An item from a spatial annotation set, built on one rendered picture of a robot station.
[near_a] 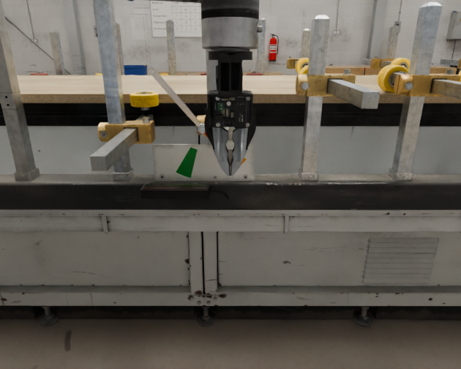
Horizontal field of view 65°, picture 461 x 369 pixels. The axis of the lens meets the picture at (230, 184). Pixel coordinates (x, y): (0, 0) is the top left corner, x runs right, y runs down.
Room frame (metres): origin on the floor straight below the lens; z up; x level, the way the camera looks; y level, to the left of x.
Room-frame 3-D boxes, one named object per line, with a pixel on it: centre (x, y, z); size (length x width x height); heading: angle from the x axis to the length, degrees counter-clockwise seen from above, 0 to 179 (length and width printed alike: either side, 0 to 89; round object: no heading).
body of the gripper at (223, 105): (0.61, 0.00, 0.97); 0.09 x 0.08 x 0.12; 0
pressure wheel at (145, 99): (1.06, 0.25, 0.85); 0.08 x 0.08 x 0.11
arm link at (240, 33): (0.62, 0.00, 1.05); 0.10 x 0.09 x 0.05; 90
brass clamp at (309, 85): (0.92, -0.23, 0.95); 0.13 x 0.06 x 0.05; 90
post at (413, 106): (0.92, -0.46, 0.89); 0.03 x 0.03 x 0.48; 0
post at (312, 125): (0.92, -0.21, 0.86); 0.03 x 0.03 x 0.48; 0
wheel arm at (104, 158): (0.87, 0.25, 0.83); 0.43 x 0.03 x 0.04; 0
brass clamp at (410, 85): (0.92, -0.48, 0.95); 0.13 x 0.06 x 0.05; 90
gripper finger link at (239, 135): (0.60, -0.02, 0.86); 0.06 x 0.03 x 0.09; 0
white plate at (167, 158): (0.89, 0.07, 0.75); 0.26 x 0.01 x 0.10; 90
